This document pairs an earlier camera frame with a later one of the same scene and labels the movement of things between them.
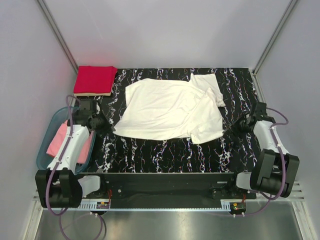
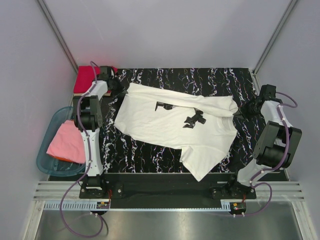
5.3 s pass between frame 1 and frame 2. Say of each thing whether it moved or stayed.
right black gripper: moved
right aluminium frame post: stayed
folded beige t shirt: stayed
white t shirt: moved
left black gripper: moved
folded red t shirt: stayed
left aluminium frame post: stayed
